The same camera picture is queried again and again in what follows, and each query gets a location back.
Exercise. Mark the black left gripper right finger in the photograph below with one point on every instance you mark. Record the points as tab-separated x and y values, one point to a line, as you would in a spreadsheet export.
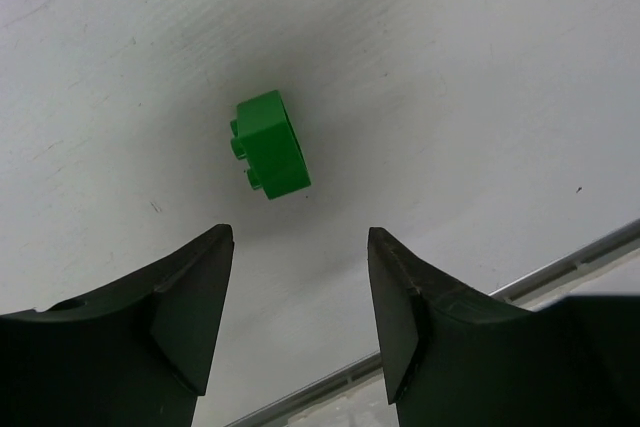
500	357

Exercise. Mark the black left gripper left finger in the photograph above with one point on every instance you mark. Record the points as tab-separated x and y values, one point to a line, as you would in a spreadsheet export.
135	352

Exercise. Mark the green lego connector brick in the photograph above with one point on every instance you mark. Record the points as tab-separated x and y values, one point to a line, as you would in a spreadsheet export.
263	136

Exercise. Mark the aluminium table frame rail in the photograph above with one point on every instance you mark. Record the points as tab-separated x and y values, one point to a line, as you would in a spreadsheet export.
450	337

